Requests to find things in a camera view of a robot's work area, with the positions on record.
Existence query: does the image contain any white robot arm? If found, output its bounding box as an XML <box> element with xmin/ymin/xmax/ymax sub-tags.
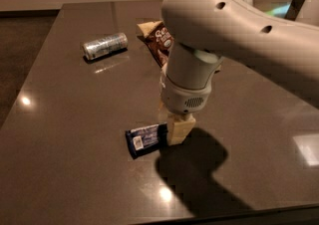
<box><xmin>160</xmin><ymin>0</ymin><xmax>319</xmax><ymax>145</ymax></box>

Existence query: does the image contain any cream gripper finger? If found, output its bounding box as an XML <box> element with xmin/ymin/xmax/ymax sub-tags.
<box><xmin>166</xmin><ymin>113</ymin><xmax>196</xmax><ymax>145</ymax></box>
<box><xmin>158</xmin><ymin>102</ymin><xmax>167</xmax><ymax>120</ymax></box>

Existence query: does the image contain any dark object at table corner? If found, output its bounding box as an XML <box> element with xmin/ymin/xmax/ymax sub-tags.
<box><xmin>284</xmin><ymin>0</ymin><xmax>313</xmax><ymax>22</ymax></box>

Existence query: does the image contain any brown yellow chip bag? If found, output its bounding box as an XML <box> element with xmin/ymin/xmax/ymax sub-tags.
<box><xmin>138</xmin><ymin>21</ymin><xmax>173</xmax><ymax>68</ymax></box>

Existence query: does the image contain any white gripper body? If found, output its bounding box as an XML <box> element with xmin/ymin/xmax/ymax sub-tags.
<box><xmin>160</xmin><ymin>42</ymin><xmax>223</xmax><ymax>114</ymax></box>

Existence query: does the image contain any blue rxbar wrapper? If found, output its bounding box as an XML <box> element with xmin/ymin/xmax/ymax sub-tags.
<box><xmin>125</xmin><ymin>123</ymin><xmax>167</xmax><ymax>159</ymax></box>

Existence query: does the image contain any silver redbull can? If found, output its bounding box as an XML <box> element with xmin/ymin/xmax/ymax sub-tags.
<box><xmin>82</xmin><ymin>33</ymin><xmax>129</xmax><ymax>61</ymax></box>

